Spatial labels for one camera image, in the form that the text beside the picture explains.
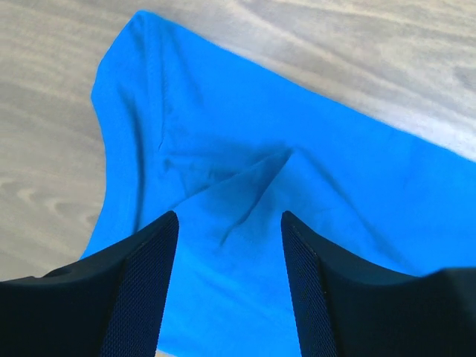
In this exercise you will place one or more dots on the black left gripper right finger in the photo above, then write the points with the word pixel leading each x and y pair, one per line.
pixel 347 306

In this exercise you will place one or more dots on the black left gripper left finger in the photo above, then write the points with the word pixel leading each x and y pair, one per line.
pixel 108 304

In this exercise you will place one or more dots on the blue t shirt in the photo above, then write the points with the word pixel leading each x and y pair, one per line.
pixel 229 146

